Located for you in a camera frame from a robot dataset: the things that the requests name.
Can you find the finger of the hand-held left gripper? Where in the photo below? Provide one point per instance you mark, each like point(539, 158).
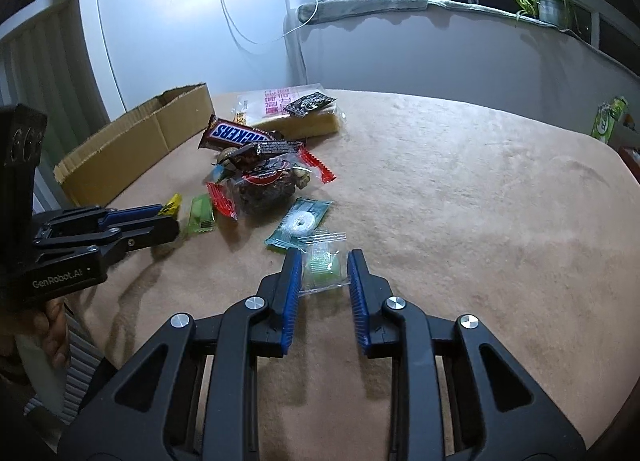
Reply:
point(150, 233)
point(135, 215)

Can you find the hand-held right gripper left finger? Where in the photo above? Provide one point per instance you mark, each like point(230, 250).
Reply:
point(291, 291)

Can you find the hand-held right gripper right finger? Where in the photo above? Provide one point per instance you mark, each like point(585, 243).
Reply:
point(357, 301)

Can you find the small yellow candy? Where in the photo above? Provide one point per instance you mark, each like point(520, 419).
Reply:
point(171, 205)

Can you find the clear packet with green candy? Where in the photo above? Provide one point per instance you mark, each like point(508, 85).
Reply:
point(322, 261)

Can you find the small green candy packet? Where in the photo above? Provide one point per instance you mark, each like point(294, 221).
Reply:
point(201, 213)

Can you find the cardboard box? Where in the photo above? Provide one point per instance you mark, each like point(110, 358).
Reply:
point(150, 136)

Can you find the clear red-edged snack packet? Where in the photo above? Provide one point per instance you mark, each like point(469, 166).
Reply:
point(260, 191)

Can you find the round candy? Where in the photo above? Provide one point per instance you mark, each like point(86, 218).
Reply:
point(227, 157)

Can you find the brown chocolate bar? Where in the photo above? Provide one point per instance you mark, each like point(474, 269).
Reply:
point(275, 146)
point(235, 133)

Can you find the packaged sliced bread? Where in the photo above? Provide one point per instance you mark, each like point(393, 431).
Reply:
point(320, 123)

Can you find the person's left hand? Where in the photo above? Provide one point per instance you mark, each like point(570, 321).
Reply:
point(54, 331)

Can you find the teal snack packet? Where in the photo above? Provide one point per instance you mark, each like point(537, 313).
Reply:
point(300, 223)

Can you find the grey striped cloth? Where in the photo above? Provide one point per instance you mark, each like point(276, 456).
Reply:
point(82, 351)

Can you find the small black snack packet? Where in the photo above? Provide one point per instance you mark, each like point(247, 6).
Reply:
point(310, 103)

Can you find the white cabinet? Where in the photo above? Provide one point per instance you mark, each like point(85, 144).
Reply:
point(165, 16)

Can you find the grey windowsill cloth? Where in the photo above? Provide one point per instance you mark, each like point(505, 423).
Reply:
point(380, 5)

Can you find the green carton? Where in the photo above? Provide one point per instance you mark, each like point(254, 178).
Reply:
point(605, 121)

